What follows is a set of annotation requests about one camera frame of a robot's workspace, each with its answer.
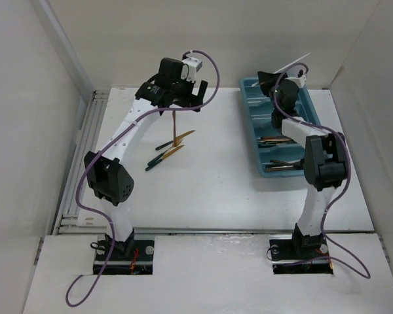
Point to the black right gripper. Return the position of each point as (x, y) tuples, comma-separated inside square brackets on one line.
[(267, 79)]

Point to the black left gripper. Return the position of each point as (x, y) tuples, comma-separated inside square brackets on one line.
[(190, 98)]

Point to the blue plastic cutlery tray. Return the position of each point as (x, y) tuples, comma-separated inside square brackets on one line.
[(258, 109)]

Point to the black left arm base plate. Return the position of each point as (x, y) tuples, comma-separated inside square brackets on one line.
[(135, 257)]

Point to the aluminium frame rail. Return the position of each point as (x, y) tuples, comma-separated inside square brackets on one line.
[(85, 138)]

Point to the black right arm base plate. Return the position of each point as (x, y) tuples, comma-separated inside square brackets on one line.
[(286, 260)]

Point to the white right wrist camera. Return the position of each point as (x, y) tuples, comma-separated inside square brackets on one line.
[(299, 80)]

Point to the copper fork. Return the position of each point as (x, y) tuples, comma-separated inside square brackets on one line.
[(273, 140)]

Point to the copper chopstick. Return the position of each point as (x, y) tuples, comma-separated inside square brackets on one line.
[(174, 129)]

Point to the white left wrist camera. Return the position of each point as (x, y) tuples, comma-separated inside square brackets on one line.
[(191, 67)]

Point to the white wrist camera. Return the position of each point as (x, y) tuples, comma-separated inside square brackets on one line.
[(191, 67), (299, 80)]

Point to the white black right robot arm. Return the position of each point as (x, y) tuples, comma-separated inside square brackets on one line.
[(324, 164)]

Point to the black spoon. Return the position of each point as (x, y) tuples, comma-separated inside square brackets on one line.
[(295, 163)]

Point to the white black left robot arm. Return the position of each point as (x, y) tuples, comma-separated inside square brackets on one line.
[(108, 177)]

